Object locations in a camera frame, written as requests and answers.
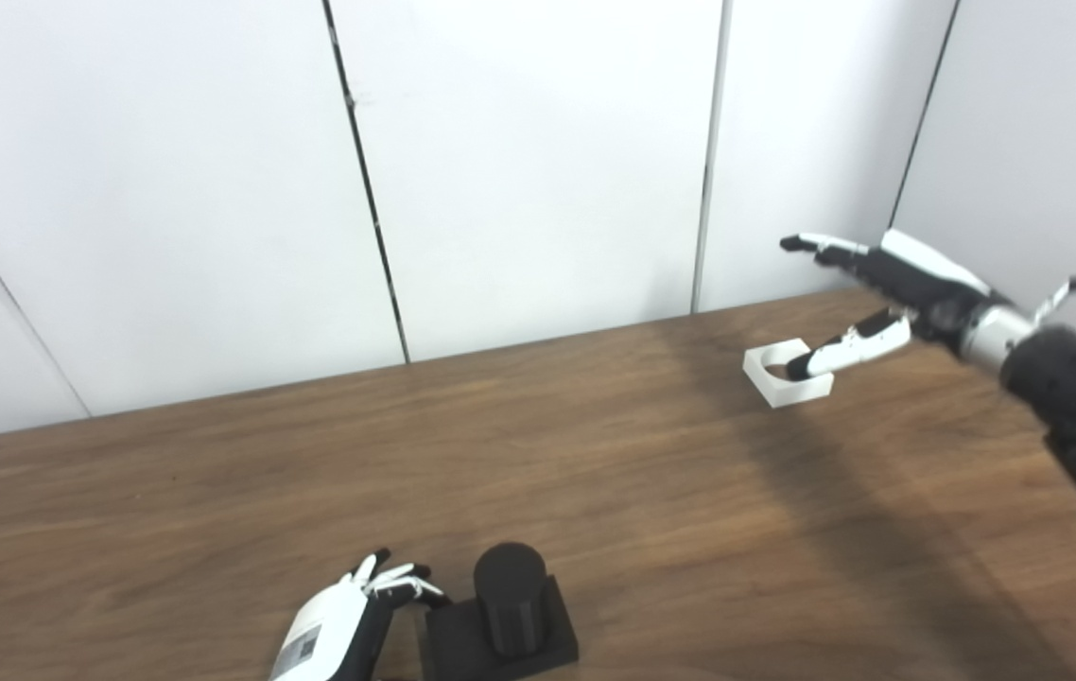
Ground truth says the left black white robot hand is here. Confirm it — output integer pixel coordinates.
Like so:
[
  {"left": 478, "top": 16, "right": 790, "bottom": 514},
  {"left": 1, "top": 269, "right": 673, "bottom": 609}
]
[{"left": 269, "top": 549, "right": 452, "bottom": 681}]

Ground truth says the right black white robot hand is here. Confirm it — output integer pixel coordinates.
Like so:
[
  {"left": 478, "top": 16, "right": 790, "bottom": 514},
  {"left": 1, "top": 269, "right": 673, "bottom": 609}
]
[{"left": 780, "top": 229, "right": 1012, "bottom": 382}]

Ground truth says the white square piece with hole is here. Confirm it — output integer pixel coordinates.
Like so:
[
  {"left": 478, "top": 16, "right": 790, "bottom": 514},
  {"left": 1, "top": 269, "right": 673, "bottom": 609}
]
[{"left": 743, "top": 338, "right": 835, "bottom": 409}]

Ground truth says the black peg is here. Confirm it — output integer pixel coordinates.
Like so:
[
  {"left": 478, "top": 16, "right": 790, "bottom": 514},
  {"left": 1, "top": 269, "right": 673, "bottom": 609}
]
[{"left": 417, "top": 541, "right": 581, "bottom": 680}]

